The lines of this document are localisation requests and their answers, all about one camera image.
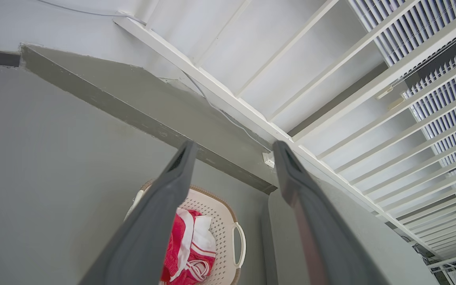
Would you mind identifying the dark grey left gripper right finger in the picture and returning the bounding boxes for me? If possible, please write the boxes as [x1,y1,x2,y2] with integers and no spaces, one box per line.
[272,140,391,285]

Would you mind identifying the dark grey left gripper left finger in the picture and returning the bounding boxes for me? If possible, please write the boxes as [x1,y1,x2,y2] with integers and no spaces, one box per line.
[78,140,198,285]

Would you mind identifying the cream perforated plastic laundry basket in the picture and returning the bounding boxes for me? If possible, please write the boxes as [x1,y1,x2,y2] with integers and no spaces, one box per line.
[124,179,247,285]

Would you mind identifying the red and white garment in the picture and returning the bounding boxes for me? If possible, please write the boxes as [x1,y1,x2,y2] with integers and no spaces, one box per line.
[160,208,217,285]

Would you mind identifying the white slatted shelf rack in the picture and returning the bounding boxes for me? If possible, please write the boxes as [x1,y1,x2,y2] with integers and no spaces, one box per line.
[113,0,456,270]

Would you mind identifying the white window blinds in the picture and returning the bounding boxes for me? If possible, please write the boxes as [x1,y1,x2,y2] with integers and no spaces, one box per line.
[347,0,456,177]

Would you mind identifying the thin white wall cable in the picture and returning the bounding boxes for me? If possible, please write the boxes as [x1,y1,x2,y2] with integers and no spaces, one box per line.
[34,0,273,152]

